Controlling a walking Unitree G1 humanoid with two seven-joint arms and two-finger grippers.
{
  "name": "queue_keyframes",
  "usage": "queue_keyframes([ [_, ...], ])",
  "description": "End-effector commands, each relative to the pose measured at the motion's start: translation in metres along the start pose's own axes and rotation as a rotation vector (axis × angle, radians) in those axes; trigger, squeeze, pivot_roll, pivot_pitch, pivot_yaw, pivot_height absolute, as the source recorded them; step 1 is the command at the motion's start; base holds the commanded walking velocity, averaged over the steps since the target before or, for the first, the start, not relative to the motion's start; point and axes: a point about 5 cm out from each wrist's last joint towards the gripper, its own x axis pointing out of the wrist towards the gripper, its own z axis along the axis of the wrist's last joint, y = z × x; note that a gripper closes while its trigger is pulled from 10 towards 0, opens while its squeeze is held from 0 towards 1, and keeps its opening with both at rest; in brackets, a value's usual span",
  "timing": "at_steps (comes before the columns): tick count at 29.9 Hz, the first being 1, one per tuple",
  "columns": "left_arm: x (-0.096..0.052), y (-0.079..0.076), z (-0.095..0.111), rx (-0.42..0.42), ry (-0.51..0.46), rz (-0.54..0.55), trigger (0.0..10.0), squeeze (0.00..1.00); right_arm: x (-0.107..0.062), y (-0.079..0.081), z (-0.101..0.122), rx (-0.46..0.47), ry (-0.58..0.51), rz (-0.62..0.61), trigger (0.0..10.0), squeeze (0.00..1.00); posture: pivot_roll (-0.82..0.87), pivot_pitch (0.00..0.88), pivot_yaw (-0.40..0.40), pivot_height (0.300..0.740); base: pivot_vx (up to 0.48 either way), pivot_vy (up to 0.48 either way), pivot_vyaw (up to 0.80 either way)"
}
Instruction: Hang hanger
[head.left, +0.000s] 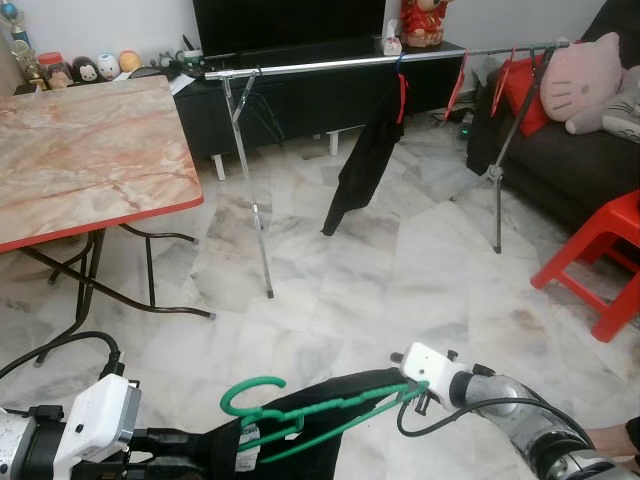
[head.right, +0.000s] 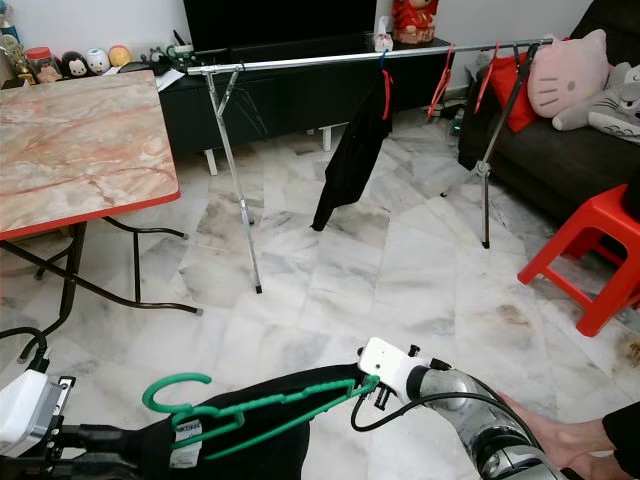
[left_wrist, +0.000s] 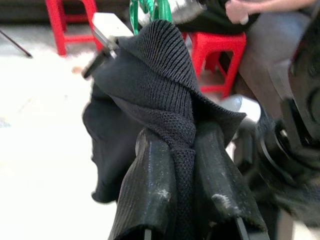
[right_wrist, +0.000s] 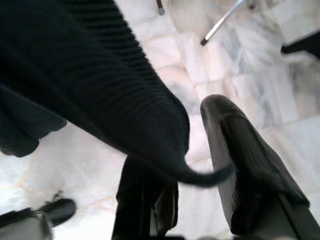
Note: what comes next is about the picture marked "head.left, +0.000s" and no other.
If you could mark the green plastic hanger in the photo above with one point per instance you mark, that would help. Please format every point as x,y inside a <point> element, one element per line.
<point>232,398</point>

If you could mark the person dark sleeved forearm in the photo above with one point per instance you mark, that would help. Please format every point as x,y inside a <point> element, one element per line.
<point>633,432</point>

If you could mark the blue plastic hanger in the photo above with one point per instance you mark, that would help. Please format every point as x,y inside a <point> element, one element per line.
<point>399,66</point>

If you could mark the person bare hand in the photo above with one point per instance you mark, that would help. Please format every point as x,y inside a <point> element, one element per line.
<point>605,450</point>

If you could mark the red plastic stool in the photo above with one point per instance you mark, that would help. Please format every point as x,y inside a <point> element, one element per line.
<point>600,225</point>

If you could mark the black shirt red collar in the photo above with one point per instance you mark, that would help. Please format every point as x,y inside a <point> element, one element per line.
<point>365,150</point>

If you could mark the dark brown sofa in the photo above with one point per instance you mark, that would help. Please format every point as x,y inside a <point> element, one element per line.
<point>560,170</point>

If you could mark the marble top folding table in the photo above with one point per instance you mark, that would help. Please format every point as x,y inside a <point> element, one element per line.
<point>90,150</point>

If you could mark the red cushion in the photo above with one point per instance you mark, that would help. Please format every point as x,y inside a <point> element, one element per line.
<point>522,100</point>

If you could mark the black television console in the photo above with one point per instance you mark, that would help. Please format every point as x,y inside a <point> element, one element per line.
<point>300,100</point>

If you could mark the pink cat plush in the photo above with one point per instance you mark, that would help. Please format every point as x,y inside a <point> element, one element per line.
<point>580,85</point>

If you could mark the silver metal clothes rack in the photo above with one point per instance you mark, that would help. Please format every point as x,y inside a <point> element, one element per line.
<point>330,64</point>

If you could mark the white tissue box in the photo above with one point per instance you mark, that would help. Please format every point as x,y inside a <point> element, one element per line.
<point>392,47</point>

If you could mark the grey cat plush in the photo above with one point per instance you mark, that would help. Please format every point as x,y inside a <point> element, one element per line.
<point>625,105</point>

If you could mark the white papers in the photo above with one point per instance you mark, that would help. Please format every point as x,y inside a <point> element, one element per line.
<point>185,84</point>

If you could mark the red fortune god figurine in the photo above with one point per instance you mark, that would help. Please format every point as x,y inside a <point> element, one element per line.
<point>425,25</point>

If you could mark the black haired round doll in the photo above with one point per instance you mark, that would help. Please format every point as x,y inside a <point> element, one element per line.
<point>86,72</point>

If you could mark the white round doll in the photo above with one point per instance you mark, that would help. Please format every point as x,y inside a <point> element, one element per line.
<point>108,67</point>

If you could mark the green topped electronics board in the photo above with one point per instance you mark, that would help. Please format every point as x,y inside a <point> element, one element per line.
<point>185,62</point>

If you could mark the orange round doll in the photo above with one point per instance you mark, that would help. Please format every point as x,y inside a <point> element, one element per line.
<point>130,61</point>

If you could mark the glass jar red lid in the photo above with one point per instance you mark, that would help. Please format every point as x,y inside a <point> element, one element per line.
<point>55,72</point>

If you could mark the black flat television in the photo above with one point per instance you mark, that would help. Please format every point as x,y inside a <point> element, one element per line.
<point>290,25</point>

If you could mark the gold ornament statuette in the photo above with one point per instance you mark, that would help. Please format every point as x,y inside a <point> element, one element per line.
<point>28,65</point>

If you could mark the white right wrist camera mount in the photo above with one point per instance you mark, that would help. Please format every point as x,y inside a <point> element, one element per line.
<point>435,365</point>

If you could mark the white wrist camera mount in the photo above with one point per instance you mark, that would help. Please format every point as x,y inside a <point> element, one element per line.
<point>100,420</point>
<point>435,365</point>

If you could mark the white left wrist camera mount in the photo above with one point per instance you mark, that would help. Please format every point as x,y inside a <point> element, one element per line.
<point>100,420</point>

